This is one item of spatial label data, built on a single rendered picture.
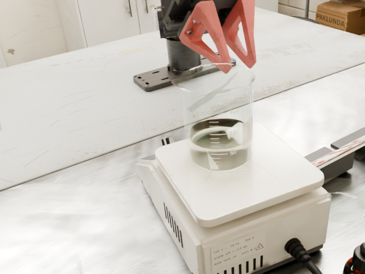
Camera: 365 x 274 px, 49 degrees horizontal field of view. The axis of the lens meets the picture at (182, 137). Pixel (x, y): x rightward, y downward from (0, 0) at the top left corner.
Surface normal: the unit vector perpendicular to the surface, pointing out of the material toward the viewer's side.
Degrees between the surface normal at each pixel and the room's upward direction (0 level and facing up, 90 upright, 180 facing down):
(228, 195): 0
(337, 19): 88
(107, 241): 0
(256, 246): 90
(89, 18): 90
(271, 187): 0
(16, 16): 90
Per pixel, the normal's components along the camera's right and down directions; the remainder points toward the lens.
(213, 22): 0.44, -0.05
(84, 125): -0.09, -0.85
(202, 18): -0.67, 0.55
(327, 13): -0.92, 0.26
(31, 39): 0.48, 0.42
